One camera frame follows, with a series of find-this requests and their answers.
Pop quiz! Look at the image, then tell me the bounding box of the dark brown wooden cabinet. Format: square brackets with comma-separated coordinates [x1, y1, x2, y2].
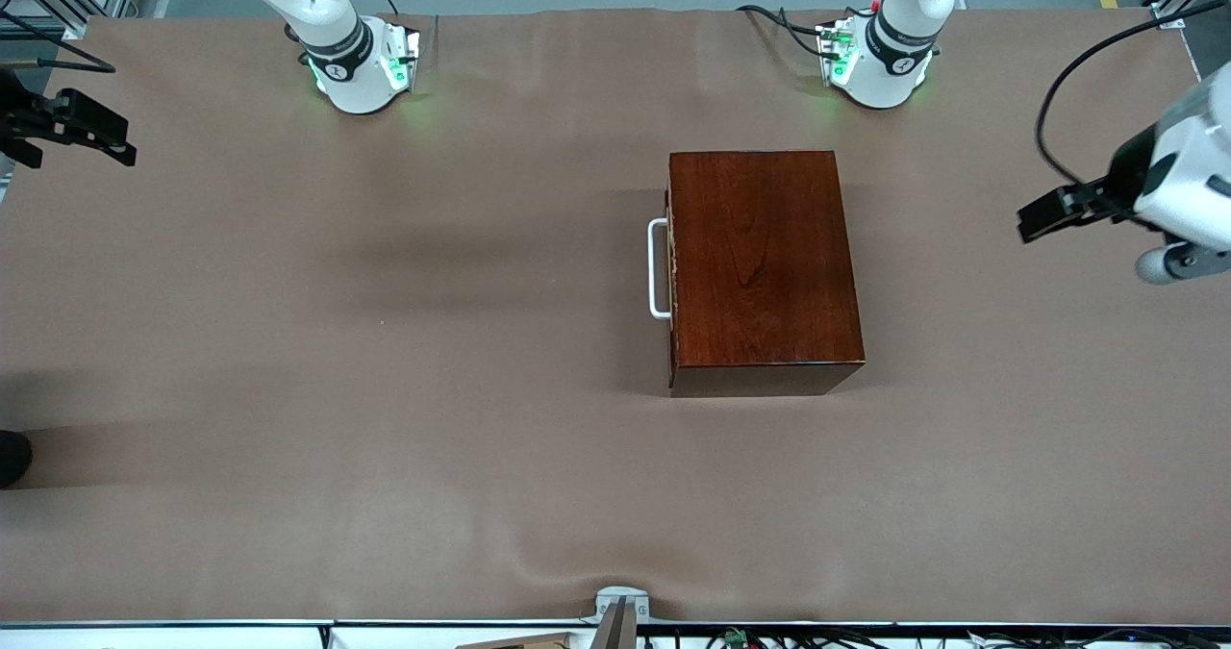
[666, 150, 866, 398]

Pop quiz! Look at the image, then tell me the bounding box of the black left base cable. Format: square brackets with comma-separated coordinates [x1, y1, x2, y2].
[736, 3, 849, 59]

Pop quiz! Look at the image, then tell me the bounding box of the brown cardboard piece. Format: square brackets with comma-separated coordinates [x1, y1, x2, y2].
[457, 633, 578, 649]

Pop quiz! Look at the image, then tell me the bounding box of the wooden drawer with white handle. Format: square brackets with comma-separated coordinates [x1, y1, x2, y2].
[647, 183, 680, 366]

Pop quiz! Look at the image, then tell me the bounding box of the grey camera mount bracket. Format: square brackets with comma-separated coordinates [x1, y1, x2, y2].
[582, 587, 650, 649]

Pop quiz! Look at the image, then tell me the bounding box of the white table edge frame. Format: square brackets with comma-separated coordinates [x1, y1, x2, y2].
[0, 618, 1231, 649]

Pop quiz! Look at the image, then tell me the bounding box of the black round object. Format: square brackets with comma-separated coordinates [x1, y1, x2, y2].
[0, 430, 33, 489]

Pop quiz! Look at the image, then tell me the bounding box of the brown table cloth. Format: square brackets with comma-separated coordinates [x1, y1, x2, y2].
[0, 7, 1231, 626]

